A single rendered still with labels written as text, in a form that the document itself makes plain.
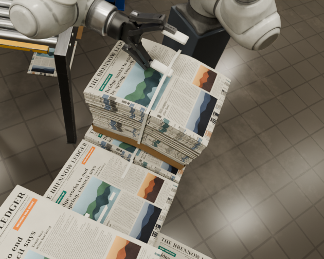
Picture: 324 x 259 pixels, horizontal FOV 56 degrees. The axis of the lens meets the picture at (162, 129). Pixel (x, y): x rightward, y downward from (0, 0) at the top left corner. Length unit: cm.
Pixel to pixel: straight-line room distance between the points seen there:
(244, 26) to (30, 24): 64
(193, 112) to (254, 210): 128
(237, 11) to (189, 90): 28
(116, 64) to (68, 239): 54
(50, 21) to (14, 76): 165
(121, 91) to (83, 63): 152
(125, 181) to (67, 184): 19
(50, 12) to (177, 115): 43
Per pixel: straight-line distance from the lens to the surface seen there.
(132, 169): 107
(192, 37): 129
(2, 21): 156
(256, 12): 105
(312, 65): 317
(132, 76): 97
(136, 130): 100
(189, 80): 100
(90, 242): 75
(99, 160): 108
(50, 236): 76
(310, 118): 273
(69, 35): 147
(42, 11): 76
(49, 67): 241
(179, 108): 92
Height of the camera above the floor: 180
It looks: 57 degrees down
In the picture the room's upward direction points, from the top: 20 degrees clockwise
